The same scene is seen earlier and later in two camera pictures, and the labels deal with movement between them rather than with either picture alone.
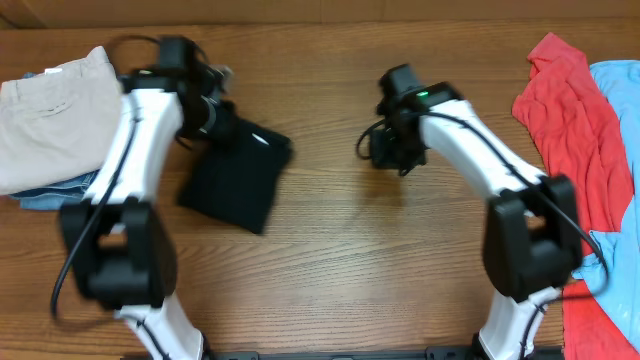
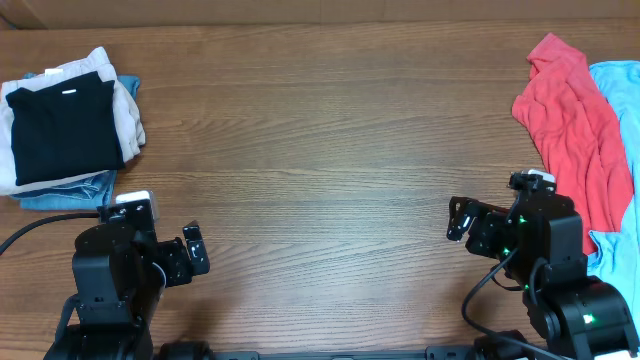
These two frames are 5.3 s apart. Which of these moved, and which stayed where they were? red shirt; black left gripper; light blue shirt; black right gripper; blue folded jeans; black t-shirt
Moved: black right gripper; black t-shirt; black left gripper
Stayed: red shirt; light blue shirt; blue folded jeans
